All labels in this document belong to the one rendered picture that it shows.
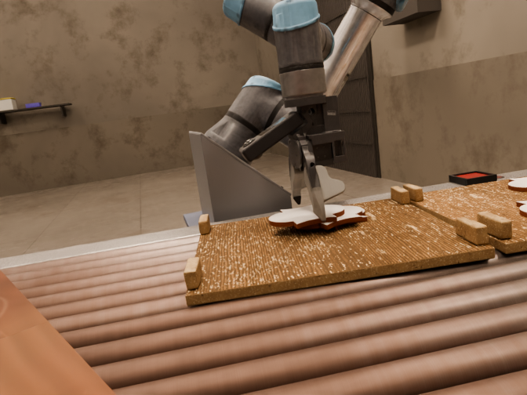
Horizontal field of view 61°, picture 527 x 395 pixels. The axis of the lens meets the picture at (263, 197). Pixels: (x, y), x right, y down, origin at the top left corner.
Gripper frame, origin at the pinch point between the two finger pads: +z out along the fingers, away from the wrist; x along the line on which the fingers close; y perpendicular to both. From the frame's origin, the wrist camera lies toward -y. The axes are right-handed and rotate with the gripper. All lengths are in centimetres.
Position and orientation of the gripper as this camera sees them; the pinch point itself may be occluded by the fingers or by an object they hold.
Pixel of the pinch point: (306, 213)
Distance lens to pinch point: 79.4
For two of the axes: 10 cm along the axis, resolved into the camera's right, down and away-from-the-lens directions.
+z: 1.3, 9.7, 2.0
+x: -1.9, -1.7, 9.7
